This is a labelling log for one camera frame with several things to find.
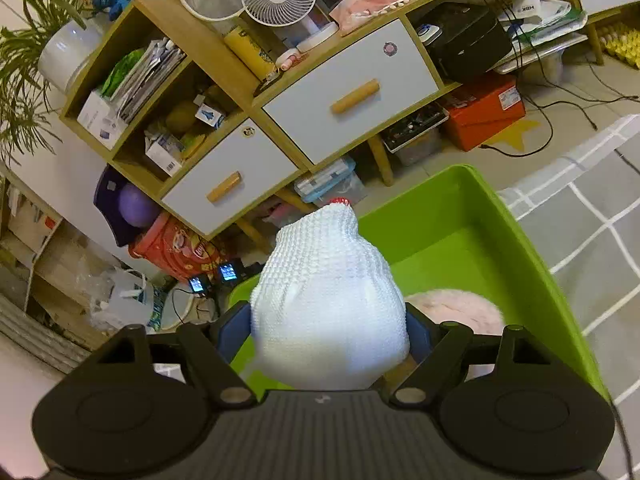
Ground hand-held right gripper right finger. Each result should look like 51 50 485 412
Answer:
387 305 551 408

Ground green plastic bin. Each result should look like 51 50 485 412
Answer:
227 164 613 406

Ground green potted plant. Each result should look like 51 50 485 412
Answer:
0 0 108 161

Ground small blue and white box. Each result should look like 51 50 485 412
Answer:
195 102 226 128

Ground clear box with dark contents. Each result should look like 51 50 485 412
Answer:
382 105 448 166

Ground white cardboard box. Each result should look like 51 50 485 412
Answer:
77 90 128 151

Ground grey checked blanket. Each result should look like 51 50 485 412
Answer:
495 115 640 480

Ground pile of white bags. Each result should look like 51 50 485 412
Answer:
500 0 588 73

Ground pink plush toy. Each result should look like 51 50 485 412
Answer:
404 287 506 381

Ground white knitted hat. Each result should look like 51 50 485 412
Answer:
249 197 412 391

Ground long wooden cabinet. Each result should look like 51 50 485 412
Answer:
60 0 640 256

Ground yellow roll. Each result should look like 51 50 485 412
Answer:
223 27 277 81

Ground black cables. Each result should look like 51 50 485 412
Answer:
440 0 640 153

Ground clear box with blue lid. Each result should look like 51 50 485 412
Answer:
294 156 366 206

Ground red snack bucket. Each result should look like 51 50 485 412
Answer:
129 212 236 283

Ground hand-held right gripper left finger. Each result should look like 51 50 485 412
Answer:
92 302 258 406

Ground orange shoe box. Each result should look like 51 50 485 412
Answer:
442 75 526 153

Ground stack of booklets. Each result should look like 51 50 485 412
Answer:
102 40 188 123

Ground black printer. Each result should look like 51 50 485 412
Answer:
415 2 513 81

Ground tray of yellow toys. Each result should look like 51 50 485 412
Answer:
600 25 640 68

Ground white plastic bag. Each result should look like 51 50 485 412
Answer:
90 267 168 331

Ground white drawer with sticker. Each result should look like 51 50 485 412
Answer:
262 19 443 166

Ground dark purple box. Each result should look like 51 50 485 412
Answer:
94 165 151 247

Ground white plant pot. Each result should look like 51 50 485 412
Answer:
37 20 103 93

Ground white drawer with lock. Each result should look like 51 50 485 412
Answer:
160 117 301 241

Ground purple ball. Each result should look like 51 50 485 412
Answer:
118 183 160 226

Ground cardboard sheets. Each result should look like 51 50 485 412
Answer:
0 180 106 361

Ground white and blue medicine box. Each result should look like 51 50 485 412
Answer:
145 130 186 177

